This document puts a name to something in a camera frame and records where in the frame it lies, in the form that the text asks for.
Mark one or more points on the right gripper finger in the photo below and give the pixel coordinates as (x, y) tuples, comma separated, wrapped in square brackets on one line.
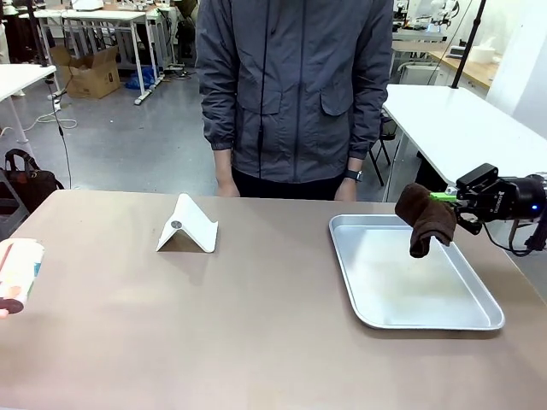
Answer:
[(444, 197), (469, 222)]

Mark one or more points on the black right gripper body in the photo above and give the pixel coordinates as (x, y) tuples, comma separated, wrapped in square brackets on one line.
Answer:
[(508, 200)]

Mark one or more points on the brown cloth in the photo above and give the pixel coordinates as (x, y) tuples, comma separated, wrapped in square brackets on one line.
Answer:
[(427, 218)]

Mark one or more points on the person's left forearm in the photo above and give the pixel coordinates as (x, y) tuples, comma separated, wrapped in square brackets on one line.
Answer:
[(363, 128)]

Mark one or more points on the person's right forearm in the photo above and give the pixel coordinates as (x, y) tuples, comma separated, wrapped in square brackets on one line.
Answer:
[(220, 128)]

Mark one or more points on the person's left hand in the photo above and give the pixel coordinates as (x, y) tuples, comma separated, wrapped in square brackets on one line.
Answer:
[(346, 191)]

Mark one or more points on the person's right hand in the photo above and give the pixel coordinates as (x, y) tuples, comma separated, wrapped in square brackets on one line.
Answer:
[(226, 185)]

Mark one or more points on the large white side table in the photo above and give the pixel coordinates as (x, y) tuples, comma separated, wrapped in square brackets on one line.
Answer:
[(461, 124)]

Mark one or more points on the black folding chair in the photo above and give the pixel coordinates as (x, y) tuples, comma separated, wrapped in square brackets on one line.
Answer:
[(382, 145)]

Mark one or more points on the metal tray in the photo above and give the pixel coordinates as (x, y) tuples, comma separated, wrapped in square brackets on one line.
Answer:
[(410, 277)]

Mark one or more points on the black wristwatch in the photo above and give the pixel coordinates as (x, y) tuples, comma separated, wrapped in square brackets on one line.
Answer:
[(354, 175)]

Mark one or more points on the wooden workbench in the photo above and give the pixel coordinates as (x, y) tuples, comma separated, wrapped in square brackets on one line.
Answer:
[(466, 68)]

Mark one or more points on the white tissue box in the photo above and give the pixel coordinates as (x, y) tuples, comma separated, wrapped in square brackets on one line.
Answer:
[(483, 50)]

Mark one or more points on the tall black stand pole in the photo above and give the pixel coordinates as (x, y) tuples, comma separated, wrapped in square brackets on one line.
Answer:
[(468, 42)]

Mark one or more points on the person's grey jacket torso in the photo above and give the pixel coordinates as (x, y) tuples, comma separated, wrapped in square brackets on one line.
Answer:
[(295, 85)]

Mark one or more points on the white folded stand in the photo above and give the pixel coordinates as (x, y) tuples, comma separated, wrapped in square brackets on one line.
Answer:
[(188, 226)]

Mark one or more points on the blue plastic bag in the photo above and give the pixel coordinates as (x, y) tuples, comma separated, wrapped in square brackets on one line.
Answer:
[(141, 79)]

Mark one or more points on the cardboard box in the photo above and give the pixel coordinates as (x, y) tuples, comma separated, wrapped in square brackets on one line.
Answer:
[(87, 72)]

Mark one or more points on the white background table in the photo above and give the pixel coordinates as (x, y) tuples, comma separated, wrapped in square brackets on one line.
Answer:
[(98, 19)]

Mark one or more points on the black bag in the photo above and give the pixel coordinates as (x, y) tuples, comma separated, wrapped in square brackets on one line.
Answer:
[(30, 179)]

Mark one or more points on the black pole with clamp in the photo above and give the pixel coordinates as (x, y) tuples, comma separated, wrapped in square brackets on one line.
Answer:
[(39, 34)]

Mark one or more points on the small white table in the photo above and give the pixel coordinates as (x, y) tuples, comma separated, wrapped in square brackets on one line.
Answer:
[(21, 81)]

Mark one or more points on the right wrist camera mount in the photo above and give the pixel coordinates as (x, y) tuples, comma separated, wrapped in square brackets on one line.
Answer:
[(476, 177)]

